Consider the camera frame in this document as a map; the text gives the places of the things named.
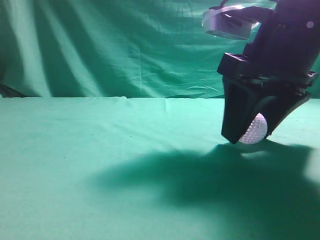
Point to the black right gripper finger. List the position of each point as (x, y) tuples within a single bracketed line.
[(281, 104)]

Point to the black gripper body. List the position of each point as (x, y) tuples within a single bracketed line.
[(284, 49)]

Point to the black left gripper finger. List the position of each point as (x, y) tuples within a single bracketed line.
[(241, 106)]

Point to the white dimpled golf ball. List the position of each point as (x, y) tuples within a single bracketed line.
[(256, 131)]

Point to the green table cloth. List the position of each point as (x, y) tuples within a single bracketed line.
[(119, 168)]

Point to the green backdrop curtain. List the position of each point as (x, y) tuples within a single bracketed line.
[(110, 48)]

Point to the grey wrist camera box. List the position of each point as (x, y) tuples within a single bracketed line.
[(224, 25)]

